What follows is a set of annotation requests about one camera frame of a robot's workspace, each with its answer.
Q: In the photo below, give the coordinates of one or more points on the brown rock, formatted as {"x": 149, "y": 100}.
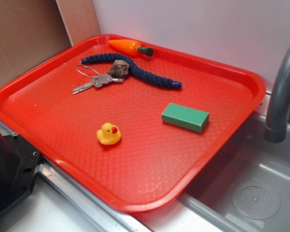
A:
{"x": 119, "y": 69}

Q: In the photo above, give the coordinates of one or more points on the yellow rubber duck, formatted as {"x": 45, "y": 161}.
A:
{"x": 109, "y": 134}

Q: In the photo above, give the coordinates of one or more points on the brown cardboard panel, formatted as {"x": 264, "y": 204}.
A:
{"x": 33, "y": 31}

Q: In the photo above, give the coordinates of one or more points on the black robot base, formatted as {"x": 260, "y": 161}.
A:
{"x": 19, "y": 164}

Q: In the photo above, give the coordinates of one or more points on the grey sink basin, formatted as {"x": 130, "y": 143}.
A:
{"x": 245, "y": 187}

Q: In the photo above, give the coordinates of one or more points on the green wooden block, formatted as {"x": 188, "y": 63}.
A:
{"x": 185, "y": 117}

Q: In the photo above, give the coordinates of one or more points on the grey faucet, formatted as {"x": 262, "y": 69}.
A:
{"x": 278, "y": 113}

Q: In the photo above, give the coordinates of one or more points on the orange toy carrot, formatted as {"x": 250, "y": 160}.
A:
{"x": 131, "y": 47}

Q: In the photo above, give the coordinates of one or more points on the silver keys on ring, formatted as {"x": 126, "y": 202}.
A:
{"x": 97, "y": 79}

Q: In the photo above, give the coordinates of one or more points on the red plastic tray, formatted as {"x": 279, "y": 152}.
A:
{"x": 153, "y": 161}

